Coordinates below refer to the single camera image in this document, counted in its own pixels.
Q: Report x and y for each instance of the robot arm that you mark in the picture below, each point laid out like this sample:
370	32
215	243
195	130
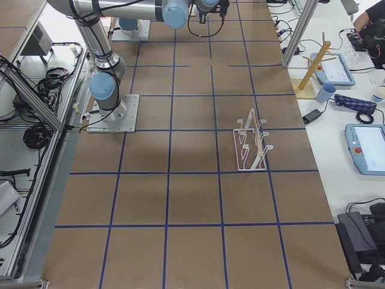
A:
105	85
129	26

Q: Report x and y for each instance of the wooden cup tree stand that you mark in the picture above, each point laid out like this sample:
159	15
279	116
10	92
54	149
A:
303	89

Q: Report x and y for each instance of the blue cup on desk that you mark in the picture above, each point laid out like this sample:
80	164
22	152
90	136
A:
326	91

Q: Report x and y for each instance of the white paper cup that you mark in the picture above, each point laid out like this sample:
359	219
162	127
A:
379	94

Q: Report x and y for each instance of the black power adapter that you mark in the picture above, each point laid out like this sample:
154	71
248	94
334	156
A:
311	116

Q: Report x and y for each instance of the far teach pendant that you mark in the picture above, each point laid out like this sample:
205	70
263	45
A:
335	71

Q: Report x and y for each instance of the teach pendant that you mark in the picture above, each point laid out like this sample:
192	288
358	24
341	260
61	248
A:
335	71
366	146

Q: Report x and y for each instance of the blue checkered cloth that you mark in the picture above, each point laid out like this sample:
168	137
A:
358	105

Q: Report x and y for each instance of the near teach pendant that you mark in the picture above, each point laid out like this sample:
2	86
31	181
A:
366	146

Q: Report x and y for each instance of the white wire cup rack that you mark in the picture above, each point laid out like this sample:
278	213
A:
250	150

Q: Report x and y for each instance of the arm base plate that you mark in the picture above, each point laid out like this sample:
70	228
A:
142	36
122	119

